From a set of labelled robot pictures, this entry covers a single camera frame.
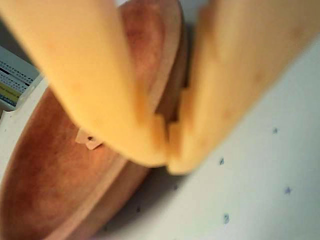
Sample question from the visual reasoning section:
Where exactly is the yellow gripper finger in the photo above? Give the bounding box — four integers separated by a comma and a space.
0, 0, 168, 168
167, 0, 320, 175

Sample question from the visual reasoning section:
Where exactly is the wooden clothespin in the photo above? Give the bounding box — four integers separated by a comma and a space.
74, 127, 105, 151

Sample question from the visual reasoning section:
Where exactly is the round brown wooden bowl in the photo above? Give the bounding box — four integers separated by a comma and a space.
0, 0, 194, 240

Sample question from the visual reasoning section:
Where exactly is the white printed box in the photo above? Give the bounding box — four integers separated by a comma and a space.
0, 44, 42, 112

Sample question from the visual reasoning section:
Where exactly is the white dotted table mat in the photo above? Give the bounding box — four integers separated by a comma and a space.
0, 34, 320, 240

